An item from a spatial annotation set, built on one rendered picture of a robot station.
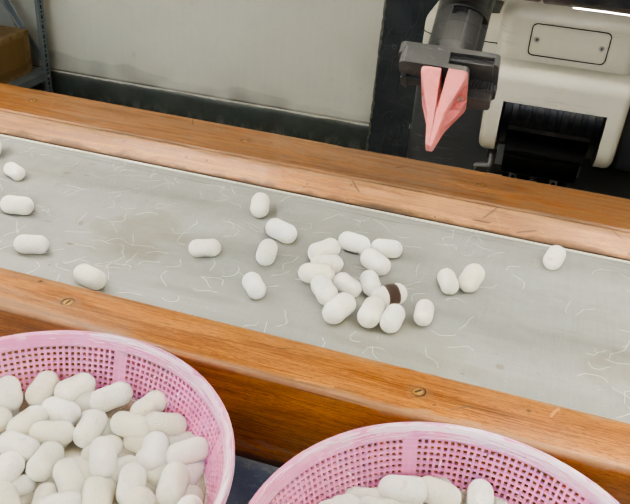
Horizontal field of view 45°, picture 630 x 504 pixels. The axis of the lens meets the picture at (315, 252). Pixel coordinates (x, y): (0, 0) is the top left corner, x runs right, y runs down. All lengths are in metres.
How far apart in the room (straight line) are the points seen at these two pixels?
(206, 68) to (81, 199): 2.21
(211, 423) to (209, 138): 0.51
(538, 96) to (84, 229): 0.77
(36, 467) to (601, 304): 0.53
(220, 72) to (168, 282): 2.35
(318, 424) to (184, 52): 2.59
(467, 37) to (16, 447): 0.57
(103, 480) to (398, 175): 0.53
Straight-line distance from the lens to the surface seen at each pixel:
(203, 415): 0.58
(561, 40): 1.32
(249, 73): 3.02
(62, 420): 0.60
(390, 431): 0.56
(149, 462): 0.57
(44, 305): 0.69
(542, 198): 0.94
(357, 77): 2.89
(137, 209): 0.88
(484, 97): 0.84
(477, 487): 0.57
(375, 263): 0.76
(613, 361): 0.73
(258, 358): 0.61
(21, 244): 0.80
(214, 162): 0.96
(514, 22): 1.31
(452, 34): 0.83
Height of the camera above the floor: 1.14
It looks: 30 degrees down
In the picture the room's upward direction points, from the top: 5 degrees clockwise
